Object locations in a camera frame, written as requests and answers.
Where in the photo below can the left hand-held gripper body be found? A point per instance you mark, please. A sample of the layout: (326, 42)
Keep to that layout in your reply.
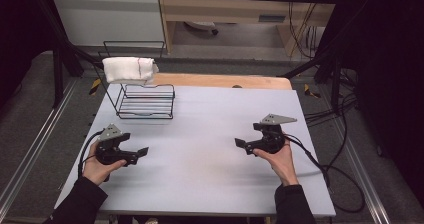
(110, 152)

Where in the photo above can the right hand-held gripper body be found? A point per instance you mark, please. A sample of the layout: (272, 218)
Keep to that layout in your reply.
(271, 140)

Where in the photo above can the white towel with red stitching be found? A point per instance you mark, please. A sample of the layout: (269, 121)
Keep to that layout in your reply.
(128, 70)

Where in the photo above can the person's left hand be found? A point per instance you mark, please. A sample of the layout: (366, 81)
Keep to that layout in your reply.
(98, 169)

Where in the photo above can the person's right hand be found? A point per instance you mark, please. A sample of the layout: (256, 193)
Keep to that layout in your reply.
(283, 165)

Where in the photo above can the light wooden board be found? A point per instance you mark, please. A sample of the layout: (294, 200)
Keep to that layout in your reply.
(226, 80)

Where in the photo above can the yellow black tape strip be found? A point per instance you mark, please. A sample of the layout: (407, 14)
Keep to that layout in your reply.
(95, 86)
(310, 91)

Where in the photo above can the office chair base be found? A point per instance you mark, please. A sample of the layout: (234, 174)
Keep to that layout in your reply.
(203, 26)

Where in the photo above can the light wooden desk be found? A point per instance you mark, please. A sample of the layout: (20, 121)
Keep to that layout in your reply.
(233, 12)

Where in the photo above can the white cabinet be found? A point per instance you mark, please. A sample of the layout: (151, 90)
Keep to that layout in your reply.
(106, 17)

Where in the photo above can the aluminium floor rail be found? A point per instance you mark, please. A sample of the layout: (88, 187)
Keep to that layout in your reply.
(33, 150)
(363, 170)

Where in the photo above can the black metal frame leg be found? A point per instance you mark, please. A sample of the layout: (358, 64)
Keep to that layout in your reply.
(335, 77)
(58, 74)

